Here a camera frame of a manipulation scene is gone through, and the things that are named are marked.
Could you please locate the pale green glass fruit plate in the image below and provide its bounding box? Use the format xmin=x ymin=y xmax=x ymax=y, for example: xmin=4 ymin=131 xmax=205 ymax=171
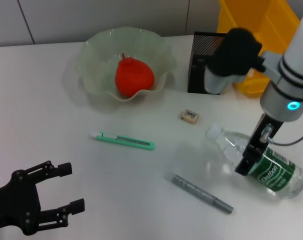
xmin=77 ymin=26 xmax=177 ymax=102

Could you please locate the beige eraser with barcode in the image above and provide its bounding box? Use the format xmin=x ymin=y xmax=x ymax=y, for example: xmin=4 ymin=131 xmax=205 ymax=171
xmin=177 ymin=108 xmax=200 ymax=125

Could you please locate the red-orange toy orange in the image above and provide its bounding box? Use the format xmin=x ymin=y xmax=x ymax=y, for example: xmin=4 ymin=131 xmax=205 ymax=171
xmin=115 ymin=52 xmax=156 ymax=99

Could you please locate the yellow plastic bin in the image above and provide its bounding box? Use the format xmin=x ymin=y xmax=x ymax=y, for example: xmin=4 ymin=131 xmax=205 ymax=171
xmin=216 ymin=0 xmax=302 ymax=95

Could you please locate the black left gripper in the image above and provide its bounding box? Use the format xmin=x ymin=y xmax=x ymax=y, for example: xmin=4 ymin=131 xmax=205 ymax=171
xmin=0 ymin=161 xmax=86 ymax=236

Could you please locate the black mesh pen holder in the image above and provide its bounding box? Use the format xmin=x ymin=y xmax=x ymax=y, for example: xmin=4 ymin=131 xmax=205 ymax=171
xmin=187 ymin=31 xmax=227 ymax=95

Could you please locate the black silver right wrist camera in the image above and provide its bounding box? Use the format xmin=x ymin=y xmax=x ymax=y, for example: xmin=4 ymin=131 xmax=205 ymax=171
xmin=203 ymin=27 xmax=267 ymax=95

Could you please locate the clear green-label water bottle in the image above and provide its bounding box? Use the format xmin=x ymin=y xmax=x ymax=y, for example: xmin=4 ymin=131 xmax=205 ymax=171
xmin=205 ymin=123 xmax=303 ymax=198

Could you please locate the grey marker pen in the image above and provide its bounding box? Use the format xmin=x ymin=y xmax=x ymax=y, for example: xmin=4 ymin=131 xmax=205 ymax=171
xmin=166 ymin=172 xmax=234 ymax=215

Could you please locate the green utility knife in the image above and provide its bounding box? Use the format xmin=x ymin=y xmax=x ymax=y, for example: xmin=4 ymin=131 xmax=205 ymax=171
xmin=87 ymin=130 xmax=156 ymax=152

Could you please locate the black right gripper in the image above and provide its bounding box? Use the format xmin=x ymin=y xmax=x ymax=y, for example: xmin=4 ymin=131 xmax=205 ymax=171
xmin=235 ymin=112 xmax=285 ymax=177

